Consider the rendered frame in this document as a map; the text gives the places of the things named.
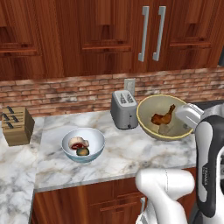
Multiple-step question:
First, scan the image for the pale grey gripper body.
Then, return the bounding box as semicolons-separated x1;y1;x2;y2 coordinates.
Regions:
174;103;205;130

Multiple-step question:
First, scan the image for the brown chicken drumstick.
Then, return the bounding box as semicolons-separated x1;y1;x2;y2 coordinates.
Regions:
150;103;177;127

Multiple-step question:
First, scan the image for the large yellow bowl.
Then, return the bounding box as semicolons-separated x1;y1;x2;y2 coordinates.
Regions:
136;94;196;142

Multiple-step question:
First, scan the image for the wooden base cupboard door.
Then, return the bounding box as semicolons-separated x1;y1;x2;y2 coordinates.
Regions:
31;176;146;224
176;167;198;224

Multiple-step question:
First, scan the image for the white and blue bowl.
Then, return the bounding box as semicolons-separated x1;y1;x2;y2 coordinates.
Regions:
60;127;106;164

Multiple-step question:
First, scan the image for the black hob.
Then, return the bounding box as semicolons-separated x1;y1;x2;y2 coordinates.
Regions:
191;100;224;112

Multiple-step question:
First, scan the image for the silver toaster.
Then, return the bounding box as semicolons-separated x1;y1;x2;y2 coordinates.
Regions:
109;89;139;130

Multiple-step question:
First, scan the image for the dark green vegetable piece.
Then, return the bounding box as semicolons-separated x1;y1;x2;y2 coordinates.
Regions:
75;147;90;158

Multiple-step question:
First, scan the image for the white and red meat piece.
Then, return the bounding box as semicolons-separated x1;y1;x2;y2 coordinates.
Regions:
67;136;90;151

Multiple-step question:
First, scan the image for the wooden knife block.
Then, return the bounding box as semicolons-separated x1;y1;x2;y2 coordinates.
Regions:
1;106;36;147

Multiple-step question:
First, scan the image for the grey wall socket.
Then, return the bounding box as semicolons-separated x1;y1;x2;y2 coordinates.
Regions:
123;78;137;96

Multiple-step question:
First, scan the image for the wooden wall cupboard door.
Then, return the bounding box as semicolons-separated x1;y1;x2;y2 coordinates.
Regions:
55;0;151;77
150;0;224;73
0;0;57;81

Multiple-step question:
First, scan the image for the silver wall cupboard handle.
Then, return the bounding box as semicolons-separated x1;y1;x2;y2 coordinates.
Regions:
152;5;167;62
137;5;151;63

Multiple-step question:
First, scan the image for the silver base cupboard handle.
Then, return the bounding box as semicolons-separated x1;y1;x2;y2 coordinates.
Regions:
139;197;147;217

